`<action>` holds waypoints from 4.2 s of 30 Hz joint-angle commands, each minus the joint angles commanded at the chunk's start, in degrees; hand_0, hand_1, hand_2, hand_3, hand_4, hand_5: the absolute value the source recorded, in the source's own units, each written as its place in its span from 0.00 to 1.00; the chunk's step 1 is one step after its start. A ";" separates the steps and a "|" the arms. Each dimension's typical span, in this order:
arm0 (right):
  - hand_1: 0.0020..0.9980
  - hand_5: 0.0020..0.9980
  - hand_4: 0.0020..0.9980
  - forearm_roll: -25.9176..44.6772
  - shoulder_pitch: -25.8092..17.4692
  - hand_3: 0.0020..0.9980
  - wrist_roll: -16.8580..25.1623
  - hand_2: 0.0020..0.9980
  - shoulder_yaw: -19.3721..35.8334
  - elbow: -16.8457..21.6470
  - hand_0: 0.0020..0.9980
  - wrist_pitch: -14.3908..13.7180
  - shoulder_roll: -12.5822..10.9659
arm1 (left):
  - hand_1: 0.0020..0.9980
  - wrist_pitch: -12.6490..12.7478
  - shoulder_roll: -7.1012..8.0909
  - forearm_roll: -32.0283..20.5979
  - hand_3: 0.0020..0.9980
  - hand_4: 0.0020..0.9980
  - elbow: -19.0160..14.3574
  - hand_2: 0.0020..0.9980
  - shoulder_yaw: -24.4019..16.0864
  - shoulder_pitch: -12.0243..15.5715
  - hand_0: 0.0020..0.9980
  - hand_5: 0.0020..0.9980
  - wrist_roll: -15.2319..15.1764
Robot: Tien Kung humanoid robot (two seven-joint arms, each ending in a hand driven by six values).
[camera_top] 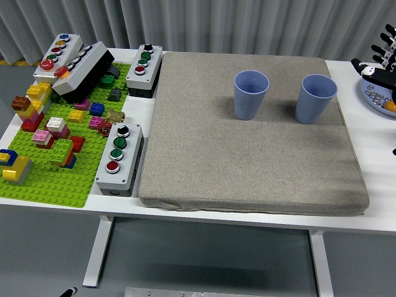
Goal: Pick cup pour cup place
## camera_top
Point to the small yellow toy brick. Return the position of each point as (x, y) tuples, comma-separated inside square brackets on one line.
[(76, 116)]

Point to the grey control box black base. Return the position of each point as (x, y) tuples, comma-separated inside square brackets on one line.
[(83, 71)]

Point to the orange fruit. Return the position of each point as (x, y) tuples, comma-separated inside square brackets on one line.
[(390, 107)]

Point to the brass pipe fitting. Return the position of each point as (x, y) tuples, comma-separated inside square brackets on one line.
[(116, 116)]

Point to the magenta toy brick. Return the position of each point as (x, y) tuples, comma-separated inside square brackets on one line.
[(96, 122), (83, 105)]

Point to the dark grey toy brick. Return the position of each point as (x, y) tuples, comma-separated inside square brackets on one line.
[(115, 94)]

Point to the light pink toy brick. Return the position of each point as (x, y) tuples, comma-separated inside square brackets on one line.
[(41, 135)]

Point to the green studded toy baseplate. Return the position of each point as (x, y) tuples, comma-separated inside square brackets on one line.
[(62, 185)]

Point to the white table leg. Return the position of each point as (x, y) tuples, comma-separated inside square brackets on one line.
[(96, 253), (321, 266)]

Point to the large yellow grey brick stack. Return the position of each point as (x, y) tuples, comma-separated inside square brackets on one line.
[(17, 170)]

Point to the black curved toy piece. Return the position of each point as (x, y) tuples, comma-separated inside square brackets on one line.
[(114, 71)]

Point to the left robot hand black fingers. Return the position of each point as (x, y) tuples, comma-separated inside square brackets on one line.
[(70, 292)]

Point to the yellow pink red brick tower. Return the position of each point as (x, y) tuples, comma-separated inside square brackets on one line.
[(31, 119)]

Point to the grey five-button control box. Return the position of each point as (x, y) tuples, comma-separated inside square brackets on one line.
[(69, 46)]

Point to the grey-brown fabric mat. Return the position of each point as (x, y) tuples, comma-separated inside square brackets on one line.
[(232, 161)]

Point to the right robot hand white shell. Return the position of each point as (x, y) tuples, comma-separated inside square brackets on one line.
[(380, 75)]

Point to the dark pink toy brick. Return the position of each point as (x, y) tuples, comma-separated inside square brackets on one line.
[(63, 133)]

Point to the grey pleated curtain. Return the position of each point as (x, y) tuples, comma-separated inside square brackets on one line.
[(185, 24)]

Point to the green orange brick stack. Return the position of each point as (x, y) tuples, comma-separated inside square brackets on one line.
[(62, 150)]

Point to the blue ribbed plastic cup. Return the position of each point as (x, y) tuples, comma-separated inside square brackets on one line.
[(247, 105), (312, 108)]

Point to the white toy brick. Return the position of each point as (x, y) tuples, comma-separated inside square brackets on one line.
[(56, 123)]

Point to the grey four-button control box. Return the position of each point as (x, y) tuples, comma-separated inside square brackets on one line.
[(151, 71), (131, 154)]

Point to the blue plate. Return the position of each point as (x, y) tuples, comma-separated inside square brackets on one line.
[(369, 103)]

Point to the brown toy brick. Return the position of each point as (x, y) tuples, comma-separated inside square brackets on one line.
[(21, 103)]

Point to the blue and yellow toy brick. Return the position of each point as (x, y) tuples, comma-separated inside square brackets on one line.
[(7, 156)]

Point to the red valve wheel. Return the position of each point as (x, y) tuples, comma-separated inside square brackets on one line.
[(106, 127)]

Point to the yellow and grey toy brick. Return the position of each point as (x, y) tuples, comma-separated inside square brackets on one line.
[(38, 90)]

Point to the green toy brick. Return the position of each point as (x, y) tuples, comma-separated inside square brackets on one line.
[(107, 80)]

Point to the red toy brick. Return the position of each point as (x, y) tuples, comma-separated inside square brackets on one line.
[(46, 144), (79, 143)]

